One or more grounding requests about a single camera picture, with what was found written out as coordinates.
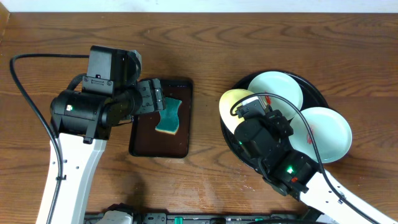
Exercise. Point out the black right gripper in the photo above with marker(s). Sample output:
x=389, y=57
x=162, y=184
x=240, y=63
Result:
x=275, y=123

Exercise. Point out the light green plate with stain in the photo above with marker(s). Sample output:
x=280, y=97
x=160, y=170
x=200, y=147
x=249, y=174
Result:
x=281, y=84

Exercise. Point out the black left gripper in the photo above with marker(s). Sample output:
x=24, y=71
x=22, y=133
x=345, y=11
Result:
x=152, y=96

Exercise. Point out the yellow plate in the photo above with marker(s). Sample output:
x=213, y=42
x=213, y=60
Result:
x=227, y=100

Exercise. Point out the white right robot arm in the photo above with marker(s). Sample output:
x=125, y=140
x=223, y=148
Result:
x=290, y=156

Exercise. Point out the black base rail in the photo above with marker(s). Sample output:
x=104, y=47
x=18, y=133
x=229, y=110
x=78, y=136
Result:
x=122, y=213

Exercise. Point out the round black tray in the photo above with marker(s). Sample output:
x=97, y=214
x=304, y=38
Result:
x=312, y=97

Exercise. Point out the green yellow sponge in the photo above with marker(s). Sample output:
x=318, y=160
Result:
x=169, y=121

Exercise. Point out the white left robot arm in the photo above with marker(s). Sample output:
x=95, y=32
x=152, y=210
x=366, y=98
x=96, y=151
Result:
x=81, y=122

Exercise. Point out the rectangular black water tray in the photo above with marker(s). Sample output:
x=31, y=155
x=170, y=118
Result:
x=145, y=141

